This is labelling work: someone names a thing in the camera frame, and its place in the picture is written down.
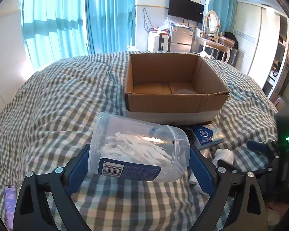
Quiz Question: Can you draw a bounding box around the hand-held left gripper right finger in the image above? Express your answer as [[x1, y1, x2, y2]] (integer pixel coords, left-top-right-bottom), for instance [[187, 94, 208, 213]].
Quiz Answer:
[[188, 143, 266, 231]]

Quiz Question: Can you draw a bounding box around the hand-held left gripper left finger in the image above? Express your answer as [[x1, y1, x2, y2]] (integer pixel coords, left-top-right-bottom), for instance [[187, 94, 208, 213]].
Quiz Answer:
[[13, 144, 92, 231]]

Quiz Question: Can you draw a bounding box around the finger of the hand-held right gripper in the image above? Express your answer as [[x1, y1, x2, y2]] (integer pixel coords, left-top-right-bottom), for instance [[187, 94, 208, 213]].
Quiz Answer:
[[246, 139, 279, 155]]

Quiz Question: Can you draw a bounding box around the clear plastic cotton swab jar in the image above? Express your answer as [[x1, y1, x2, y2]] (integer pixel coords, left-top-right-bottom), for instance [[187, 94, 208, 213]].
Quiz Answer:
[[88, 112, 191, 183]]

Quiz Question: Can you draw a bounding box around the cardboard box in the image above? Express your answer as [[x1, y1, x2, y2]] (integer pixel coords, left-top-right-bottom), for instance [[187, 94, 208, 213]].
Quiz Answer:
[[124, 52, 230, 126]]

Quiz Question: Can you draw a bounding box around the white plastic bottle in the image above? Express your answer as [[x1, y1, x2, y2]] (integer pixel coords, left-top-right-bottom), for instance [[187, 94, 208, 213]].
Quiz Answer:
[[189, 149, 234, 185]]

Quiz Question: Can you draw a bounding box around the blue tissue packet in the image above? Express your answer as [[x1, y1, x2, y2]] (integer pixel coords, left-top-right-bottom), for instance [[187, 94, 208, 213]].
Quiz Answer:
[[192, 125, 226, 150]]

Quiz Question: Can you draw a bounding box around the checked bed blanket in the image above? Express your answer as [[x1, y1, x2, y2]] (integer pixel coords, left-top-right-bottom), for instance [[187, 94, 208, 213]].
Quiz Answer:
[[0, 51, 280, 231]]

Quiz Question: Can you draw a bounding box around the smartphone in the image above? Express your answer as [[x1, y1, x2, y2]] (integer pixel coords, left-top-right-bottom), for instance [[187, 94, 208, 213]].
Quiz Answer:
[[3, 185, 17, 230]]

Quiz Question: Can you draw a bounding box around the white wardrobe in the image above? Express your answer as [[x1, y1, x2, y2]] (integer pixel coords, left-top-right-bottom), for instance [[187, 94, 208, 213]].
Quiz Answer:
[[234, 1, 289, 97]]

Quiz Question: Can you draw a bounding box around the black bag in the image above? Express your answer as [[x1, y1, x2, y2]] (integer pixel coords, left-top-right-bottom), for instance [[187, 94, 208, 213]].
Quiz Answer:
[[223, 31, 239, 50]]

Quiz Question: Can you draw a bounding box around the white vanity table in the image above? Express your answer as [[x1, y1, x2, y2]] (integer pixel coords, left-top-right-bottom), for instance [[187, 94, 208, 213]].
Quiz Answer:
[[192, 35, 233, 62]]

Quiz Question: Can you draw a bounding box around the silver mini fridge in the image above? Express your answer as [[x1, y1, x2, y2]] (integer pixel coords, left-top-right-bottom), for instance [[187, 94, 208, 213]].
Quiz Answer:
[[169, 25, 196, 53]]

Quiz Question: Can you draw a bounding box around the oval vanity mirror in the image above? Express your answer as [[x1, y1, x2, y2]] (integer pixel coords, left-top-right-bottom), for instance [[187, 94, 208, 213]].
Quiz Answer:
[[202, 10, 220, 34]]

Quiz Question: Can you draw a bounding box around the white appliance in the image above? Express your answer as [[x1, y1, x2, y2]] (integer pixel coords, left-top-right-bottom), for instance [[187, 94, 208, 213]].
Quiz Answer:
[[147, 32, 169, 52]]

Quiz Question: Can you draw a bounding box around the black television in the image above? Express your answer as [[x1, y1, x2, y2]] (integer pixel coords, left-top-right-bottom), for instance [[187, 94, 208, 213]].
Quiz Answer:
[[168, 0, 205, 23]]

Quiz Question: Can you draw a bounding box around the teal curtain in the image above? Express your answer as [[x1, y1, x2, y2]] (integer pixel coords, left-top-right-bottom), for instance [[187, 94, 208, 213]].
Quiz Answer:
[[20, 0, 136, 71]]

